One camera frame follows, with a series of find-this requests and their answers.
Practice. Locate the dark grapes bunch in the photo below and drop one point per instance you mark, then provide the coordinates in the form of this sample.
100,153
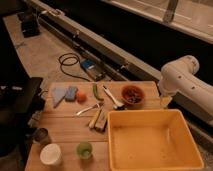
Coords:
133,96

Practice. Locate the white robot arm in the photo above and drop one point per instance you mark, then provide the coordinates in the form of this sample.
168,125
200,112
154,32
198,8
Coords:
179,76

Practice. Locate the green cup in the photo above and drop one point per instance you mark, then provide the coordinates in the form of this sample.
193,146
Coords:
84,150

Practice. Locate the metal cup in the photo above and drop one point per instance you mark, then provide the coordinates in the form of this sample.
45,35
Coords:
41,136

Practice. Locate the white cup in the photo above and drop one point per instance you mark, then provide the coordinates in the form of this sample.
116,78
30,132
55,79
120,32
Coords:
51,155

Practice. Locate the metal fork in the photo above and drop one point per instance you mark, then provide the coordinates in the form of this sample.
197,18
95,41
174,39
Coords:
87,109

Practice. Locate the metal spoon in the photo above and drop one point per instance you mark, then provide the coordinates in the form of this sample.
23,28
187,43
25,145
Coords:
117,104

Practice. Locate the blue device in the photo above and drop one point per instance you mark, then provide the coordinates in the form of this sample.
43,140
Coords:
92,69

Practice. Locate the orange fruit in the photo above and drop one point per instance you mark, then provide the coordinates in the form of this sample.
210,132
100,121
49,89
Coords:
81,97

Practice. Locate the red bowl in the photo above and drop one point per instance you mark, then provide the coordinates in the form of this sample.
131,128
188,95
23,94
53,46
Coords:
132,87

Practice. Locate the blue sponge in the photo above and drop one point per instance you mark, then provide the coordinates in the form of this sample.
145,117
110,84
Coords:
70,94

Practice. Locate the blue cloth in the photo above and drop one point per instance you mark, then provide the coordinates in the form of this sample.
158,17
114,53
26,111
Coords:
58,94

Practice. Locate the yellow plastic bin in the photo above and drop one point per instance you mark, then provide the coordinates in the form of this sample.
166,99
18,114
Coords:
151,140

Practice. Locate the black equipment stand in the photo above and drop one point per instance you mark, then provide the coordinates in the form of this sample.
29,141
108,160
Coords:
16,108

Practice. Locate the black box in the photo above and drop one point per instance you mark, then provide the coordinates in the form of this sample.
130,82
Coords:
29,25

